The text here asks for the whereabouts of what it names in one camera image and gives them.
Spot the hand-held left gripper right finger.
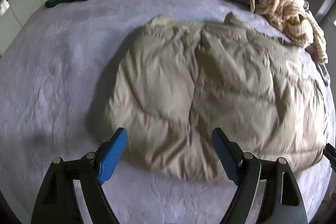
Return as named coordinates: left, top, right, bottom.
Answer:
left=211, top=127, right=308, bottom=224

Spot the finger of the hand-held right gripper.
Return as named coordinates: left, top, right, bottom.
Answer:
left=323, top=143, right=336, bottom=170

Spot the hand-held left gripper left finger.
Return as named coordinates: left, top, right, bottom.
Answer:
left=31, top=127, right=128, bottom=224

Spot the beige quilted puffer jacket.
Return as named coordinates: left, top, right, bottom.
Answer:
left=104, top=12, right=332, bottom=183

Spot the grey garment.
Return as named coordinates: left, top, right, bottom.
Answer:
left=306, top=46, right=331, bottom=87

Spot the bed with lavender cover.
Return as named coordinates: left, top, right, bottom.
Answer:
left=0, top=0, right=332, bottom=224

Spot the cream striped garment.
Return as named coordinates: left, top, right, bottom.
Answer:
left=249, top=0, right=328, bottom=64

